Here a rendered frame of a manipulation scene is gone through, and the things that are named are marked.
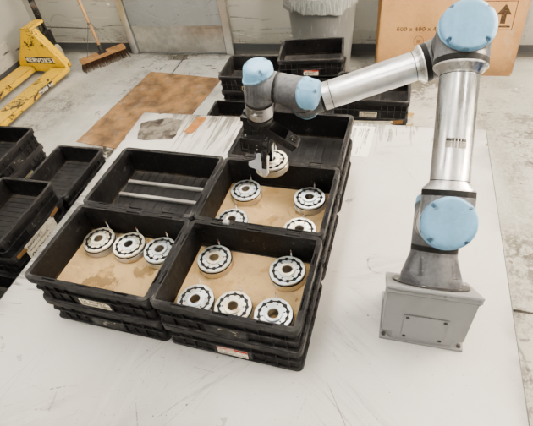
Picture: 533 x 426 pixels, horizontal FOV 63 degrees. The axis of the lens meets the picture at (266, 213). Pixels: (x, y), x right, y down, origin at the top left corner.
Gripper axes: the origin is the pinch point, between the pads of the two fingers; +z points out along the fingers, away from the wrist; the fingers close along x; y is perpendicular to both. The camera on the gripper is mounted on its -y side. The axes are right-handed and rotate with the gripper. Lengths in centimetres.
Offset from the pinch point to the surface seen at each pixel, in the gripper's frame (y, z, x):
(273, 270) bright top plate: -8.3, 11.5, 27.7
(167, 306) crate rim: 14, 5, 48
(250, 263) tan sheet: -0.2, 15.4, 24.9
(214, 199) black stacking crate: 17.4, 13.2, 5.8
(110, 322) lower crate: 37, 25, 49
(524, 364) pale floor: -108, 90, 2
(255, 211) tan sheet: 4.3, 17.5, 4.1
